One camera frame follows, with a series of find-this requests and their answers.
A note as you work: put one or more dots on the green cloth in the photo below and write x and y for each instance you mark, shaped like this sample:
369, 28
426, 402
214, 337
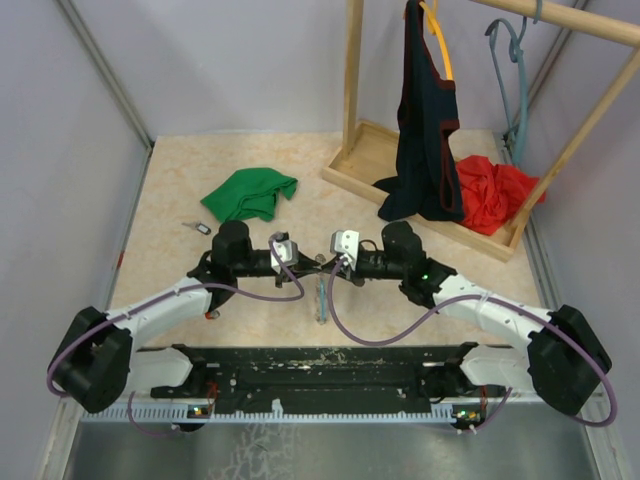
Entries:
250, 193

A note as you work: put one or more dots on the aluminium rail frame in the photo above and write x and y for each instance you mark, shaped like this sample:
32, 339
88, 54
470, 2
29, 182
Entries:
462, 413

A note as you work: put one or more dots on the red key tag with key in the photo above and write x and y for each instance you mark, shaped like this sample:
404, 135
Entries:
212, 315

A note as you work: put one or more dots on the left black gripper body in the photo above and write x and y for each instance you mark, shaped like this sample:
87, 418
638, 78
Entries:
283, 275

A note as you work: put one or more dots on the dark navy garment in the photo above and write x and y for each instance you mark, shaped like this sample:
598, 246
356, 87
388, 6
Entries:
426, 181

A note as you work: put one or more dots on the red cloth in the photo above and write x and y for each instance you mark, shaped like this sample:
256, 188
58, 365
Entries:
491, 193

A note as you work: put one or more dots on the yellow hanger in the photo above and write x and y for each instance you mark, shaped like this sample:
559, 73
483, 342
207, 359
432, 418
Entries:
434, 29

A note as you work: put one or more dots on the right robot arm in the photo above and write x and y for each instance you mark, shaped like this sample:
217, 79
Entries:
554, 354

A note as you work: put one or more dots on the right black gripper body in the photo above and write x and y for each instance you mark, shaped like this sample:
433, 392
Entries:
370, 264

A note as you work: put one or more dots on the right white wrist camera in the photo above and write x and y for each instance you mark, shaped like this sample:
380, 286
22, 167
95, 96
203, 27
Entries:
345, 244

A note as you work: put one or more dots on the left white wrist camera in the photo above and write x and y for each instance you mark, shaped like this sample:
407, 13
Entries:
281, 244

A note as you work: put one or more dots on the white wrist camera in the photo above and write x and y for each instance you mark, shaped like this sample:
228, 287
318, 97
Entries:
281, 244
345, 244

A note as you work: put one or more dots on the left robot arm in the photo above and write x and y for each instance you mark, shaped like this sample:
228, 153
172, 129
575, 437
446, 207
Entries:
103, 355

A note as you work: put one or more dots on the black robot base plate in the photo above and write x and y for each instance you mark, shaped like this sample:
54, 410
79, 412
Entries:
325, 380

